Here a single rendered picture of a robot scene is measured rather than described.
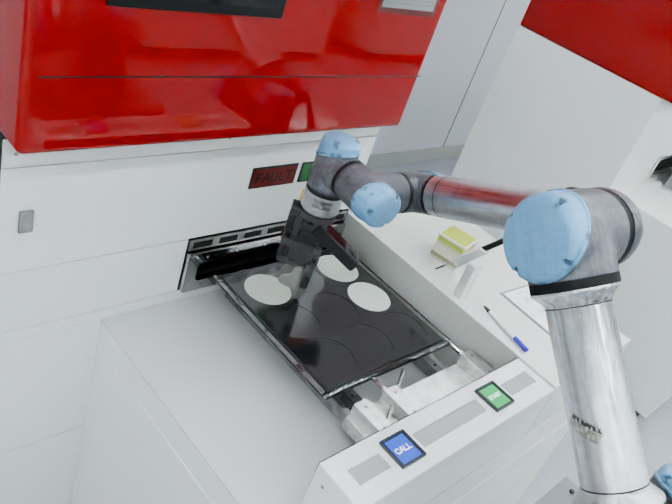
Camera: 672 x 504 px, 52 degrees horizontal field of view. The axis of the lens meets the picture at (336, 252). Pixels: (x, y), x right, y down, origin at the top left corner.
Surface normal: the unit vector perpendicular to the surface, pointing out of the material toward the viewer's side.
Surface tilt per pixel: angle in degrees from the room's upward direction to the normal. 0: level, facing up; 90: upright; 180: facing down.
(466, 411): 0
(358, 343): 0
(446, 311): 90
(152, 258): 90
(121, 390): 90
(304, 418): 0
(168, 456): 90
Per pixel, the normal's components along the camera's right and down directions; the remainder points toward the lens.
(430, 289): -0.71, 0.18
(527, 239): -0.77, -0.04
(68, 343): 0.64, 0.57
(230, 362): 0.30, -0.80
